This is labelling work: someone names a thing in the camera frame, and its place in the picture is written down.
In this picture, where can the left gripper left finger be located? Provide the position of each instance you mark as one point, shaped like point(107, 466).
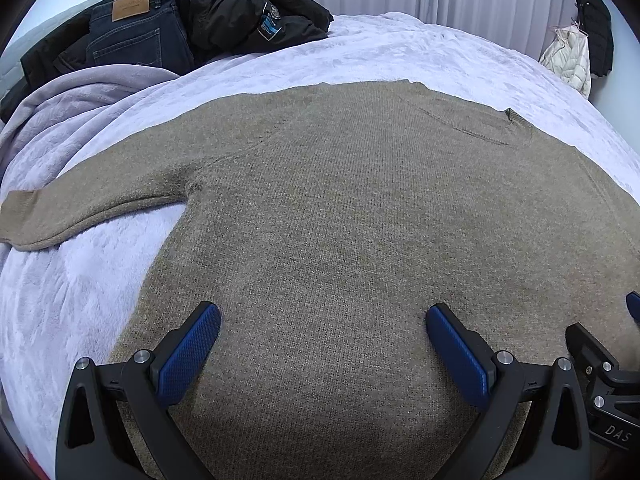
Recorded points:
point(92, 440)

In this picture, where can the black garment hanging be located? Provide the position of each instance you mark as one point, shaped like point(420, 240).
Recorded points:
point(594, 20)

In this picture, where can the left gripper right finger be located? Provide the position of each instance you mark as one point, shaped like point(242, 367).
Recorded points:
point(554, 442)

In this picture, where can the cream puffer jacket hanging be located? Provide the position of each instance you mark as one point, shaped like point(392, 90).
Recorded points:
point(568, 58)

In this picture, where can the dark blue jeans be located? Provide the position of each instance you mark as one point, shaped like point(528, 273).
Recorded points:
point(141, 32)

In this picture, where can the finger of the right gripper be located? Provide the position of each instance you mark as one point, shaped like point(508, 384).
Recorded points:
point(633, 305)

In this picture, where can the black jacket on bed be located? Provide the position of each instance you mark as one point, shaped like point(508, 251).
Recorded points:
point(213, 28)

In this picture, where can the grey folded blanket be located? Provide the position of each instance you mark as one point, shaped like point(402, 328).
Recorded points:
point(71, 95)

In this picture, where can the brown knit sweater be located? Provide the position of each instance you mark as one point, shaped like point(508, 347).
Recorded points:
point(324, 221)

